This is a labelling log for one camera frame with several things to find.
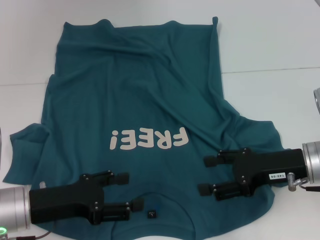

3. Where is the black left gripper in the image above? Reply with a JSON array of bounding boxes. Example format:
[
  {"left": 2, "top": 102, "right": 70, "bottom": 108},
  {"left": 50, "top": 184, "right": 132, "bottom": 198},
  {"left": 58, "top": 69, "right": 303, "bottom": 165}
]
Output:
[{"left": 29, "top": 169, "right": 145, "bottom": 225}]

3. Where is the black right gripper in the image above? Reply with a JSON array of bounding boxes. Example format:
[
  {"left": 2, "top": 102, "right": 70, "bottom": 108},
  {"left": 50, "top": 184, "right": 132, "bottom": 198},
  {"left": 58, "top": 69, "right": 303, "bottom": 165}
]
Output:
[{"left": 197, "top": 147, "right": 306, "bottom": 200}]

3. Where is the teal FREE print T-shirt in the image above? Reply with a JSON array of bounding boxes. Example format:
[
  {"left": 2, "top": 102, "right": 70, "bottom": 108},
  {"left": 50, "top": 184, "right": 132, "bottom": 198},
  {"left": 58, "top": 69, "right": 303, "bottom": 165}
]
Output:
[{"left": 5, "top": 16, "right": 286, "bottom": 240}]

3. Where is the left arm plug cable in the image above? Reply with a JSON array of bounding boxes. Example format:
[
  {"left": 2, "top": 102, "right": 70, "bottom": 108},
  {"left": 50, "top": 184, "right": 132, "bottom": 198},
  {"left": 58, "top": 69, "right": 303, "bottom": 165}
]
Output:
[{"left": 7, "top": 224, "right": 52, "bottom": 240}]

